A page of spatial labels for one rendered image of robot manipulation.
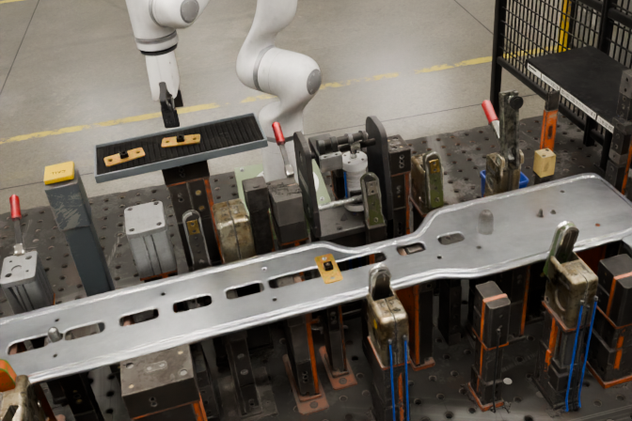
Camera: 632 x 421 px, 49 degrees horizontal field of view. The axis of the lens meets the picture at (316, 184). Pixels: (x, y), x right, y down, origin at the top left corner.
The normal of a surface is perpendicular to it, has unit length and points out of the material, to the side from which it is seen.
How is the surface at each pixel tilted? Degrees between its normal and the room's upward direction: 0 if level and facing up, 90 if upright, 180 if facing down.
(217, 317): 0
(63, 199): 90
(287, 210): 90
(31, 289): 90
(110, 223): 0
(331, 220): 0
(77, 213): 90
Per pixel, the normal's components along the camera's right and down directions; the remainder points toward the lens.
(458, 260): -0.09, -0.82
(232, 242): 0.26, 0.52
